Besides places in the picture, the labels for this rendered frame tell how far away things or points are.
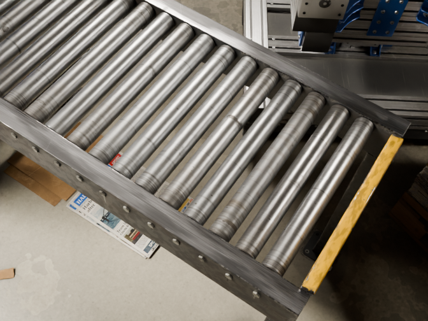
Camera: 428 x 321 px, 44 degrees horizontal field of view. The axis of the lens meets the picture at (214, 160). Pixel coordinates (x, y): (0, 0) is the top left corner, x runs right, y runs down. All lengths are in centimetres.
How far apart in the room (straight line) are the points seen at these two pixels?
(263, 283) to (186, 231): 19
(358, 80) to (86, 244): 120
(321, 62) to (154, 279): 106
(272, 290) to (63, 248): 108
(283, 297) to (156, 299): 88
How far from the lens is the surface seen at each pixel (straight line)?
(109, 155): 121
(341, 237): 112
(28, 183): 214
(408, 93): 221
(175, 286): 190
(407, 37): 197
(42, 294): 196
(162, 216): 112
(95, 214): 202
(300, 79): 134
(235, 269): 108
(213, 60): 135
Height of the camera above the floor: 181
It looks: 59 degrees down
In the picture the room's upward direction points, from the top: 5 degrees clockwise
